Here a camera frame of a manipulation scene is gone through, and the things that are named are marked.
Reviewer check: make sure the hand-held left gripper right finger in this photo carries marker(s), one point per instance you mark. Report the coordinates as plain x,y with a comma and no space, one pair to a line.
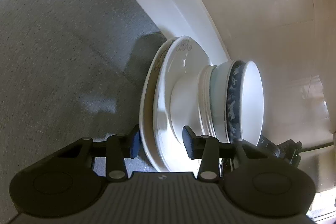
189,142

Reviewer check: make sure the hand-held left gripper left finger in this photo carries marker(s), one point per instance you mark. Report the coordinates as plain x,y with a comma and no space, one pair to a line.
134,145

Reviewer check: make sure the large white floral plate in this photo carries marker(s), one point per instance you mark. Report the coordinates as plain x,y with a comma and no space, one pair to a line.
151,153

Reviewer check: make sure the cream round bowl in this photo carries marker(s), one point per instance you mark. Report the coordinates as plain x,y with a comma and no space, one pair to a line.
186,98

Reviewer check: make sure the white bowl with blue rim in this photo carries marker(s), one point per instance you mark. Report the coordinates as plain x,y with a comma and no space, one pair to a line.
252,100

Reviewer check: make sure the light blue ribbed bowl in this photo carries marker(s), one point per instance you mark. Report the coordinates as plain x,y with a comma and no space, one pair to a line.
216,98

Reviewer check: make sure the small white floral plate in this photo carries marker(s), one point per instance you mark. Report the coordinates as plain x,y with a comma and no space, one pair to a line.
189,66

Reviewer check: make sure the grey mat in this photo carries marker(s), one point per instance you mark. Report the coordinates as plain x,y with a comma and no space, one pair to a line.
52,43

